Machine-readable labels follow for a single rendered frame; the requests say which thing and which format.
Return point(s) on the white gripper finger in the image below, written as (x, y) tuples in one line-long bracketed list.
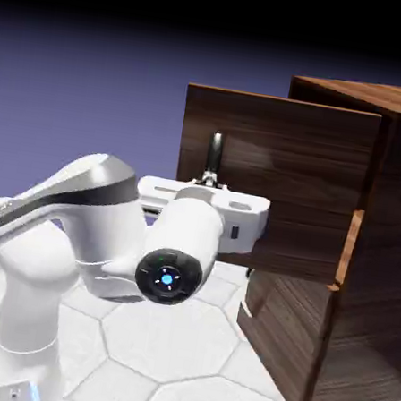
[(214, 181), (205, 179)]

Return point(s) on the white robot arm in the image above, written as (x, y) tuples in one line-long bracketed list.
[(38, 270)]

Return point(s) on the dark wood cabinet door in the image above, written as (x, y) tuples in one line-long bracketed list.
[(294, 156), (285, 332)]

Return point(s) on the dark wood cabinet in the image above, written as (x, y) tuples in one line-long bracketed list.
[(392, 222)]

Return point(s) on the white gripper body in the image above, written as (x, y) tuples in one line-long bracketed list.
[(151, 193)]

